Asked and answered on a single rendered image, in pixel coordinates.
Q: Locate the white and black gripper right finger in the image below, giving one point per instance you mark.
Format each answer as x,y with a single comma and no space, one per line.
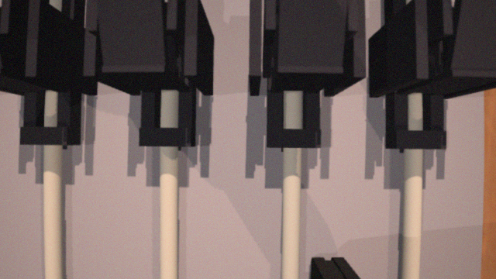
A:
343,269

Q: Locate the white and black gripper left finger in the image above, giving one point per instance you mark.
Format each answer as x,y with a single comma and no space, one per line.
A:
322,269

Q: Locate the white vertical rod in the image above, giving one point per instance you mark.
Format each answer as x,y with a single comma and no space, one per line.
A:
412,196
52,196
291,211
168,188

